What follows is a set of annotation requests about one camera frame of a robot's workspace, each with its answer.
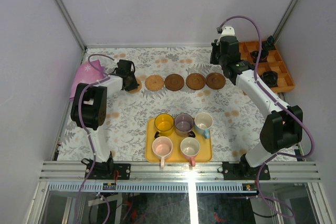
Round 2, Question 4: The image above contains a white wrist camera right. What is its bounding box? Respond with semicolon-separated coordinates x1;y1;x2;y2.
216;26;235;37

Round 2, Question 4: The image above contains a blue mug cream inside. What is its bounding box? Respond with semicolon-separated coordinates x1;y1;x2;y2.
194;112;213;140

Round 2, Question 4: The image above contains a black clip on tray right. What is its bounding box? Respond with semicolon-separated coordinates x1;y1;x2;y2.
188;131;196;138

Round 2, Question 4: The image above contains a black object in tray middle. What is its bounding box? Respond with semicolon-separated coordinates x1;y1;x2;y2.
250;50;269;63

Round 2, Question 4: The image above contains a light woven coaster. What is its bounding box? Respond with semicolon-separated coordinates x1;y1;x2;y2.
129;79;142;94
145;74;164;91

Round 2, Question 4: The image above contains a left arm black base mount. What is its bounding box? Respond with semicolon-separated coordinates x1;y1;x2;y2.
81;156;131;180

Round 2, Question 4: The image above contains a cream mug pink handle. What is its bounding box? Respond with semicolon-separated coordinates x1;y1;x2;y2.
180;137;200;167

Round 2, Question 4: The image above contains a yellow plastic tray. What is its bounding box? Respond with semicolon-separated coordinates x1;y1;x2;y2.
145;118;213;163

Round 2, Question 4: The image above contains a black object in tray back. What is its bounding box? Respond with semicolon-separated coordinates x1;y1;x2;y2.
262;36;276;51

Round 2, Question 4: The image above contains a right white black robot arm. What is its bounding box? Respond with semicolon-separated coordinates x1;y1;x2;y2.
210;35;303;179

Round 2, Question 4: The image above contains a dark brown wooden coaster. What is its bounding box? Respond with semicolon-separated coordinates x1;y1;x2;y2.
186;73;206;90
164;74;184;91
206;72;226;90

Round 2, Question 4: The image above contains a pink star cloth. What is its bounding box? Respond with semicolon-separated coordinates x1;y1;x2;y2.
69;60;104;101

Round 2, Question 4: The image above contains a black object in tray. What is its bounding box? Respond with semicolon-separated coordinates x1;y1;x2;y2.
250;50;269;63
262;36;276;51
260;71;278;88

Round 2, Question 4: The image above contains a black object in tray front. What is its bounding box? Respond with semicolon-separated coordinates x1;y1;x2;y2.
260;71;278;88

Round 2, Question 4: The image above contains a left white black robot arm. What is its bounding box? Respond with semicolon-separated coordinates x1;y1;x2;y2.
70;59;139;179

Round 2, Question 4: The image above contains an aluminium front rail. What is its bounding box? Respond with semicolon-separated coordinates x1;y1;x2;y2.
39;161;321;183

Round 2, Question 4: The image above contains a yellow glass cup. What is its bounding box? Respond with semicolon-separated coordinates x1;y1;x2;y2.
154;113;174;136

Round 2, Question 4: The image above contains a purple mug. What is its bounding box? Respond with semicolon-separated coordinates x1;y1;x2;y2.
174;113;194;137

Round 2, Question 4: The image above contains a pink mug left front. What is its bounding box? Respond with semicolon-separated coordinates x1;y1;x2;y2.
152;136;173;168

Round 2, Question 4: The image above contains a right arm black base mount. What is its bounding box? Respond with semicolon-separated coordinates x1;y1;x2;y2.
217;154;270;181

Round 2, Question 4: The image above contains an orange compartment tray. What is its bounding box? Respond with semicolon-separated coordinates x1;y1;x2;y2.
239;41;295;93

